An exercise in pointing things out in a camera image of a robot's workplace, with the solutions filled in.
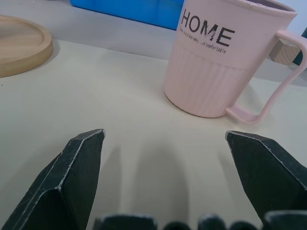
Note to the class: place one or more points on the blue plastic box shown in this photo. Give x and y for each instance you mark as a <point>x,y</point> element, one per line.
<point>134,10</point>

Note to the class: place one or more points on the small wooden block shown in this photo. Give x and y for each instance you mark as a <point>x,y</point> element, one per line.
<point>284,54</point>

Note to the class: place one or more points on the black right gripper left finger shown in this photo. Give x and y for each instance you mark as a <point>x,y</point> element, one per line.
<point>72,177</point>

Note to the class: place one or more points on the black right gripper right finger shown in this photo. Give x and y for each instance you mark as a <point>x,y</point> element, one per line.
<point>266,172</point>

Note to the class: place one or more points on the pink HOME mug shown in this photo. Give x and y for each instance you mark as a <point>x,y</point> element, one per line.
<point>211,72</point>

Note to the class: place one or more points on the round wooden tray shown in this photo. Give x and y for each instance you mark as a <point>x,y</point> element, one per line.
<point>21,45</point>

